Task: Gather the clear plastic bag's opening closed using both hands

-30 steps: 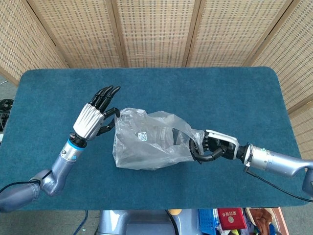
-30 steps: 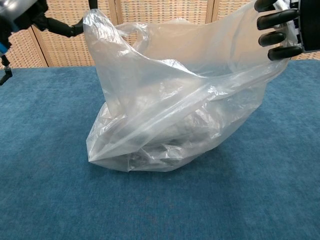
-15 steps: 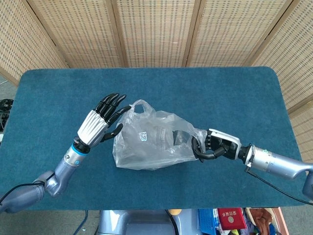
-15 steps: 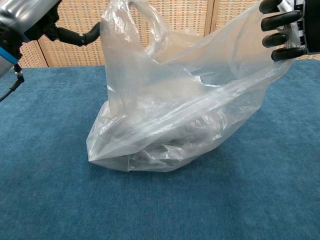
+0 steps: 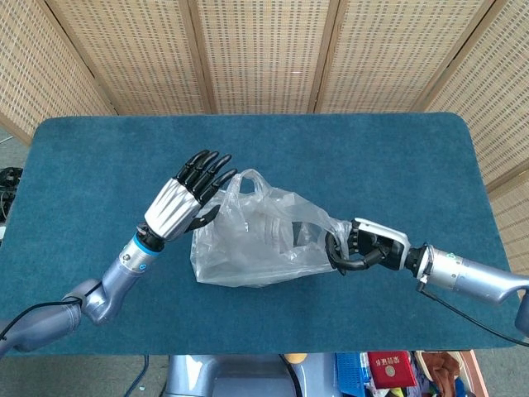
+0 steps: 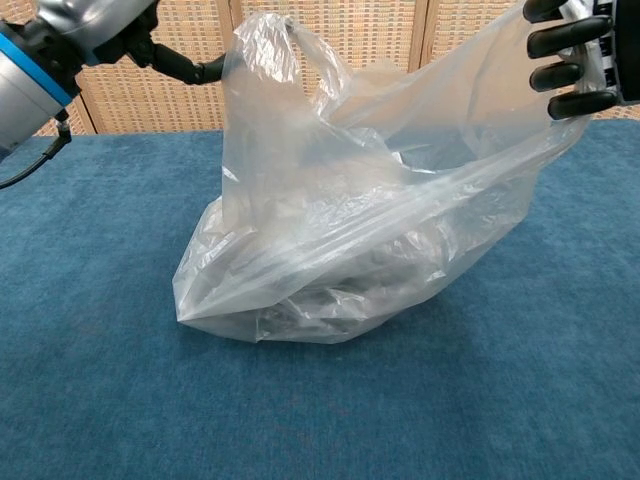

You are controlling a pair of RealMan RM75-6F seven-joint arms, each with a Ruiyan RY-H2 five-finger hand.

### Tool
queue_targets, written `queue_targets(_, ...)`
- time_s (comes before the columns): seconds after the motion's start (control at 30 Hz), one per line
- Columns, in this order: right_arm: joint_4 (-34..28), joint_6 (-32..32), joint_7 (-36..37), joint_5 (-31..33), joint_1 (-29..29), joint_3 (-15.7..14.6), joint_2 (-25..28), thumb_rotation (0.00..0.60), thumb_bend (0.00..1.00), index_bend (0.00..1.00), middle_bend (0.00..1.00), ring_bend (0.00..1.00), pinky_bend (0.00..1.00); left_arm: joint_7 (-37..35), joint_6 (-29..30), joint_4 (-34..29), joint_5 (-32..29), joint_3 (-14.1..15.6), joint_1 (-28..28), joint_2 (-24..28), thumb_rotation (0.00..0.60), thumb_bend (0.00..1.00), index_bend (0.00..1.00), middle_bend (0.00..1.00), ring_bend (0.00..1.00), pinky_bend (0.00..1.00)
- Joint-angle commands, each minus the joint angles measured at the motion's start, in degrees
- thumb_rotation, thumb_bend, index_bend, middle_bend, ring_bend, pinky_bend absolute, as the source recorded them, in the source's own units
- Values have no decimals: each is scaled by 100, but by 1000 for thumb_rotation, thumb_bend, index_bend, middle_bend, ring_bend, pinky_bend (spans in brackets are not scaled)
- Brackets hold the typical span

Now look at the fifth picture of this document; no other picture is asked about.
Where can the woven bamboo folding screen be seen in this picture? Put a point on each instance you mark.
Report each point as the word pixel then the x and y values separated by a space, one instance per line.
pixel 264 54

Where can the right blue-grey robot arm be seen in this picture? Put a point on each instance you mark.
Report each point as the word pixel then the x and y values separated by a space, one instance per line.
pixel 467 273

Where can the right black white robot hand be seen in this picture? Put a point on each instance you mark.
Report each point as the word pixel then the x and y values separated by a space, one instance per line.
pixel 384 244

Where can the blue plastic basket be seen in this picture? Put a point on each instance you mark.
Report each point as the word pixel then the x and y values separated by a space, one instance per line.
pixel 349 372

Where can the clear plastic bag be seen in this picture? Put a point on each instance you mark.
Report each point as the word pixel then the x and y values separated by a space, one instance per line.
pixel 248 248

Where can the brown cloth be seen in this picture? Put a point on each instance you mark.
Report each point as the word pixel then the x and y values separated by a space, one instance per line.
pixel 446 372

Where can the red booklet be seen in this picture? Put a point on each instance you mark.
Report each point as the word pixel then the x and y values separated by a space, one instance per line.
pixel 390 370

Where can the yellow round knob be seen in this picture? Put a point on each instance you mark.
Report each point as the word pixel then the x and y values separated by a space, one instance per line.
pixel 296 358

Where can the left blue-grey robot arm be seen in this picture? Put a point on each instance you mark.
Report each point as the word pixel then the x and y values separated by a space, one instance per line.
pixel 111 285

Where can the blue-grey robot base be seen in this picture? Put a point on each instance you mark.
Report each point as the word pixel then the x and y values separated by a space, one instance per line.
pixel 231 376

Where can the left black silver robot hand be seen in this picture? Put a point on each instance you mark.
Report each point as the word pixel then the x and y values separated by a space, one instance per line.
pixel 173 207

